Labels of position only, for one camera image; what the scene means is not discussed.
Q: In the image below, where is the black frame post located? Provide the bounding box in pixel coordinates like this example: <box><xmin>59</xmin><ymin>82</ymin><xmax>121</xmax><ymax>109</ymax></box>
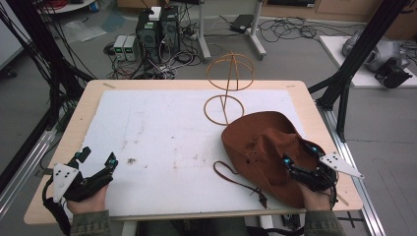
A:
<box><xmin>308</xmin><ymin>0</ymin><xmax>415</xmax><ymax>143</ymax></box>
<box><xmin>0</xmin><ymin>0</ymin><xmax>96</xmax><ymax>195</ymax></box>

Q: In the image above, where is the brown hat with cord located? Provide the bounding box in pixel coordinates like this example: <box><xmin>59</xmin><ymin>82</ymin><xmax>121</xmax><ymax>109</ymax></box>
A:
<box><xmin>212</xmin><ymin>110</ymin><xmax>327</xmax><ymax>210</ymax></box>

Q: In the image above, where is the white table leg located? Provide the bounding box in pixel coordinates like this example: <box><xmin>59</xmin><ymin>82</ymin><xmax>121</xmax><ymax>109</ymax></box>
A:
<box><xmin>258</xmin><ymin>214</ymin><xmax>275</xmax><ymax>231</ymax></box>
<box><xmin>120</xmin><ymin>220</ymin><xmax>139</xmax><ymax>236</ymax></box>

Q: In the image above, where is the tangle of computer cables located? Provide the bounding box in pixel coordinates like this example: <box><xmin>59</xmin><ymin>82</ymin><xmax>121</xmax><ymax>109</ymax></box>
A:
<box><xmin>102</xmin><ymin>19</ymin><xmax>206</xmax><ymax>81</ymax></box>

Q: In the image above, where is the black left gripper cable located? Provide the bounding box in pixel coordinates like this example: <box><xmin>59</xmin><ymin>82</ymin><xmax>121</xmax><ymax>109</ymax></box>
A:
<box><xmin>41</xmin><ymin>176</ymin><xmax>73</xmax><ymax>236</ymax></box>

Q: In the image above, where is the black device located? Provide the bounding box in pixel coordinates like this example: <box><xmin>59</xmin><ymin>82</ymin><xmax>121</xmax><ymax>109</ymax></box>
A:
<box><xmin>374</xmin><ymin>57</ymin><xmax>414</xmax><ymax>89</ymax></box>

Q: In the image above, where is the tangle of black floor cables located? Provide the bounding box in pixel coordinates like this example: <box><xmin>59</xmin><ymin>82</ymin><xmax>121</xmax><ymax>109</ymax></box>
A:
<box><xmin>257</xmin><ymin>15</ymin><xmax>358</xmax><ymax>44</ymax></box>

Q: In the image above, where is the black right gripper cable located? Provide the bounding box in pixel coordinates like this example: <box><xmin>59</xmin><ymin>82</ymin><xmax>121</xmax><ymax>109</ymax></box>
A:
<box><xmin>328</xmin><ymin>182</ymin><xmax>339</xmax><ymax>210</ymax></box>

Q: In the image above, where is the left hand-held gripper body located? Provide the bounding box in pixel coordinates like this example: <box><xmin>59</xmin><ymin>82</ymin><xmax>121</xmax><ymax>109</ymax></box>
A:
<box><xmin>51</xmin><ymin>162</ymin><xmax>114</xmax><ymax>204</ymax></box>

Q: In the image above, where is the wire hat stand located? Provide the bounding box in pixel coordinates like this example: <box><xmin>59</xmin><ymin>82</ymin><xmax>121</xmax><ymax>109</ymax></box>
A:
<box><xmin>203</xmin><ymin>50</ymin><xmax>256</xmax><ymax>127</ymax></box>

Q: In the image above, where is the grey power supply unit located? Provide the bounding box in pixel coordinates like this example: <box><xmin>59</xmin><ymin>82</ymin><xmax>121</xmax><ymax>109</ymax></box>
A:
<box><xmin>112</xmin><ymin>34</ymin><xmax>128</xmax><ymax>62</ymax></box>
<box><xmin>123</xmin><ymin>35</ymin><xmax>140</xmax><ymax>62</ymax></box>

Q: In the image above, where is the white box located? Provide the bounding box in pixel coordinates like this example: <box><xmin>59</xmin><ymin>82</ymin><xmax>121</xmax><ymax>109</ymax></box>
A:
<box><xmin>149</xmin><ymin>6</ymin><xmax>162</xmax><ymax>22</ymax></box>

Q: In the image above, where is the grey rounded device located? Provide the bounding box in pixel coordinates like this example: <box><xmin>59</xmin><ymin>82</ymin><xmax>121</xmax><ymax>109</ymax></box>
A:
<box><xmin>341</xmin><ymin>29</ymin><xmax>411</xmax><ymax>74</ymax></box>

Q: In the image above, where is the white floor platform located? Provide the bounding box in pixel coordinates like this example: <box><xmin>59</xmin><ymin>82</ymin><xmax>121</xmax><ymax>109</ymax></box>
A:
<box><xmin>319</xmin><ymin>34</ymin><xmax>417</xmax><ymax>89</ymax></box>

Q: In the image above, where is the white metal stand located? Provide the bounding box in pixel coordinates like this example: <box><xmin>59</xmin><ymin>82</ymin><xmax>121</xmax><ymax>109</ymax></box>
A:
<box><xmin>196</xmin><ymin>0</ymin><xmax>268</xmax><ymax>64</ymax></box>

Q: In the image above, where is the person's left hand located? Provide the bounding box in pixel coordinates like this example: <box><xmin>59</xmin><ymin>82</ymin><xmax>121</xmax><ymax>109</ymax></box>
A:
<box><xmin>66</xmin><ymin>184</ymin><xmax>109</xmax><ymax>215</ymax></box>

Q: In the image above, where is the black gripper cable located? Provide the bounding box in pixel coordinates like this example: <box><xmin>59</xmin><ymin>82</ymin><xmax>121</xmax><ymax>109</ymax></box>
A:
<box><xmin>328</xmin><ymin>182</ymin><xmax>339</xmax><ymax>210</ymax></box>
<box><xmin>41</xmin><ymin>176</ymin><xmax>73</xmax><ymax>236</ymax></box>

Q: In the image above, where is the aluminium rail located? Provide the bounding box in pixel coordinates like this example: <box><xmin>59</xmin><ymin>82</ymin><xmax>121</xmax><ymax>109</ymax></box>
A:
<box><xmin>317</xmin><ymin>105</ymin><xmax>387</xmax><ymax>236</ymax></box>
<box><xmin>0</xmin><ymin>128</ymin><xmax>58</xmax><ymax>219</ymax></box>

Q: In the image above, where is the clear plastic sheet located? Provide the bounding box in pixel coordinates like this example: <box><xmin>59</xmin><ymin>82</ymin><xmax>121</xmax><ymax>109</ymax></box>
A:
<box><xmin>60</xmin><ymin>19</ymin><xmax>108</xmax><ymax>44</ymax></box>

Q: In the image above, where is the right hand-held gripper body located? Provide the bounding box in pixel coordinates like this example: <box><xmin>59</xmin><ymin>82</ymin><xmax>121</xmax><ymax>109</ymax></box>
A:
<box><xmin>291</xmin><ymin>150</ymin><xmax>365</xmax><ymax>194</ymax></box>

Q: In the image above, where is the person's right hand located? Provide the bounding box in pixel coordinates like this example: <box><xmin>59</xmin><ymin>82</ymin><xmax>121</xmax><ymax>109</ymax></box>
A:
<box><xmin>299</xmin><ymin>184</ymin><xmax>334</xmax><ymax>211</ymax></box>

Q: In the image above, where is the flat black box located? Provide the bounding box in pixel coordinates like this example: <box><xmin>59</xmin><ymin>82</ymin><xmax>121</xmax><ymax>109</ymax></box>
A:
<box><xmin>229</xmin><ymin>14</ymin><xmax>255</xmax><ymax>34</ymax></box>

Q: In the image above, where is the white table mat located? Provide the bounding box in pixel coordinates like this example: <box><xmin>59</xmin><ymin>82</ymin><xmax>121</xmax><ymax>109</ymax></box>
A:
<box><xmin>76</xmin><ymin>88</ymin><xmax>308</xmax><ymax>217</ymax></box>

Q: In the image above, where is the black computer tower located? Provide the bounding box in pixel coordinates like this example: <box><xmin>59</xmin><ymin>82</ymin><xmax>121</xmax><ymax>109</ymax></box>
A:
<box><xmin>135</xmin><ymin>11</ymin><xmax>162</xmax><ymax>64</ymax></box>
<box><xmin>159</xmin><ymin>5</ymin><xmax>181</xmax><ymax>56</ymax></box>

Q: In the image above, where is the round white table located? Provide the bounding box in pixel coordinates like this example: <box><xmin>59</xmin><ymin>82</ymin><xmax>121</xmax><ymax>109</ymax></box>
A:
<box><xmin>36</xmin><ymin>0</ymin><xmax>96</xmax><ymax>15</ymax></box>

